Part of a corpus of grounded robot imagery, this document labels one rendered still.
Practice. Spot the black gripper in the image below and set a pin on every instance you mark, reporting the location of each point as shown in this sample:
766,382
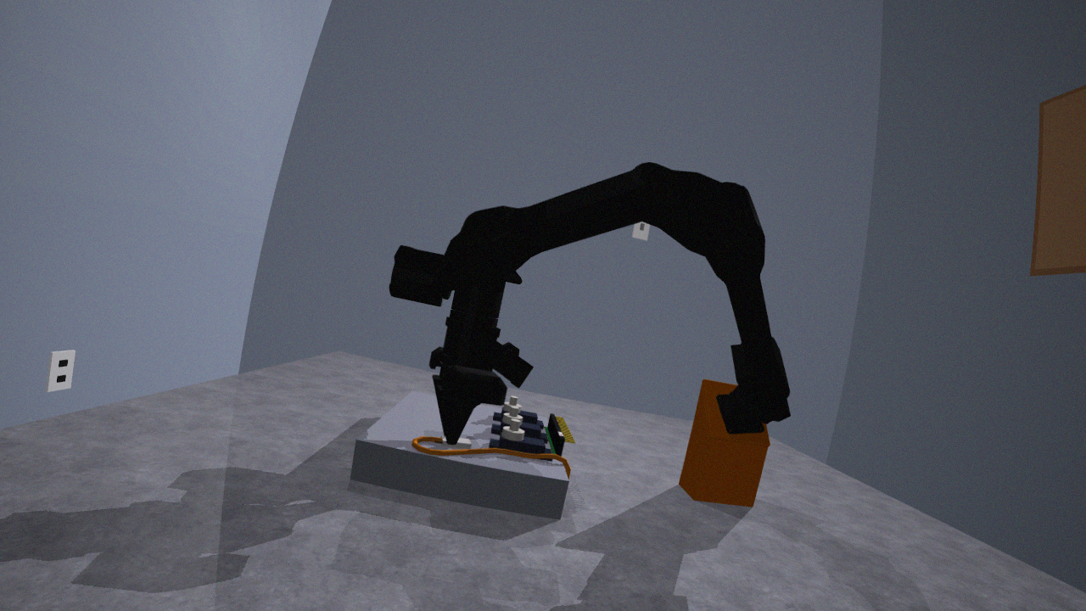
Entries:
461,385

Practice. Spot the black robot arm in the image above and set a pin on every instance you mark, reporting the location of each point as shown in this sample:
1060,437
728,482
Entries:
714,219

